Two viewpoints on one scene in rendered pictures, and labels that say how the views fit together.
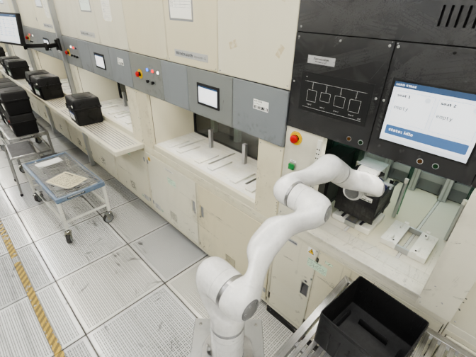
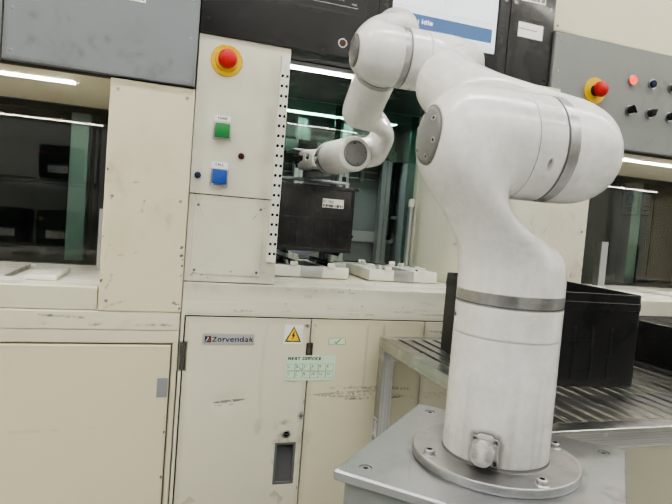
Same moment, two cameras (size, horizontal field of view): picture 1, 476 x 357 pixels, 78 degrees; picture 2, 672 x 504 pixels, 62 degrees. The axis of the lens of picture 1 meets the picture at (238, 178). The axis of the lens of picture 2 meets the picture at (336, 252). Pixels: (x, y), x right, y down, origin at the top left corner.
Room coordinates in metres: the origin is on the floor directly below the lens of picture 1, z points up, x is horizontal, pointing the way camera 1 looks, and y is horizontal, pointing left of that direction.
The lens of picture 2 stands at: (0.51, 0.69, 1.02)
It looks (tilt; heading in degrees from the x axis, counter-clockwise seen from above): 3 degrees down; 298
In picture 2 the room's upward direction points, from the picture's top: 5 degrees clockwise
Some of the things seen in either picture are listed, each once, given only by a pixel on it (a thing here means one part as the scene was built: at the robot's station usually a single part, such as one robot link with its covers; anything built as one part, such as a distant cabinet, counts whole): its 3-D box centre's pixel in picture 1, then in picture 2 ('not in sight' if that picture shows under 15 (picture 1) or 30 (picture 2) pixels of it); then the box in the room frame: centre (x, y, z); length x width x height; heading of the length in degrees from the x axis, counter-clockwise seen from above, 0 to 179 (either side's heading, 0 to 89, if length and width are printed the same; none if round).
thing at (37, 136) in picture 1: (25, 140); not in sight; (3.65, 2.87, 0.24); 0.94 x 0.53 x 0.48; 45
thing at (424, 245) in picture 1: (409, 239); (389, 270); (1.13, -0.87, 0.89); 0.22 x 0.21 x 0.04; 135
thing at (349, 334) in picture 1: (368, 331); (531, 324); (0.67, -0.50, 0.85); 0.28 x 0.28 x 0.17; 40
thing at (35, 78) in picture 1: (47, 86); not in sight; (3.78, 2.44, 0.93); 0.30 x 0.28 x 0.26; 48
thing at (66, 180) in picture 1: (66, 179); not in sight; (2.31, 1.57, 0.47); 0.31 x 0.23 x 0.02; 67
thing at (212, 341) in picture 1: (227, 338); (501, 381); (0.63, 0.02, 0.85); 0.19 x 0.19 x 0.18
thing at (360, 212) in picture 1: (365, 190); (306, 207); (1.33, -0.68, 1.06); 0.24 x 0.20 x 0.32; 46
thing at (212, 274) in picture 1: (221, 293); (493, 196); (0.65, 0.05, 1.07); 0.19 x 0.12 x 0.24; 43
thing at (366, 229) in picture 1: (358, 214); (302, 265); (1.33, -0.68, 0.89); 0.22 x 0.21 x 0.04; 135
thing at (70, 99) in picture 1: (83, 108); not in sight; (2.95, 1.59, 0.93); 0.30 x 0.28 x 0.26; 43
